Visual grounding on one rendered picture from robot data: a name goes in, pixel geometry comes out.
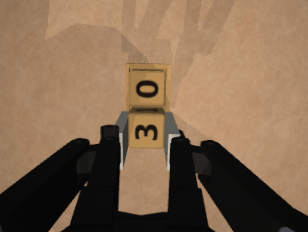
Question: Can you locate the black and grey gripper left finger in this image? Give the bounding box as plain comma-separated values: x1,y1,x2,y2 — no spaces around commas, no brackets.
0,111,130,232

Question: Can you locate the tan number cube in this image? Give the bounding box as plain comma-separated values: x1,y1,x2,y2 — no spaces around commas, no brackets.
128,107,165,149
129,69,166,107

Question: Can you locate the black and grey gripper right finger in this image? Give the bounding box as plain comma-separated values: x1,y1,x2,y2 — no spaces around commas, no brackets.
164,112,308,232

